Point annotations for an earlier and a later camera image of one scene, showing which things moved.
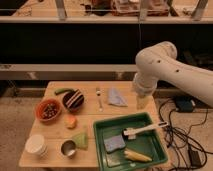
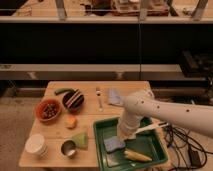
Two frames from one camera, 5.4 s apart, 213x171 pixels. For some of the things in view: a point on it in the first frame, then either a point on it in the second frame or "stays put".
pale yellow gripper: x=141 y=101 to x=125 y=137
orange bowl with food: x=48 y=109 stays put
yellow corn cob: x=136 y=156 stays put
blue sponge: x=114 y=143 stays put
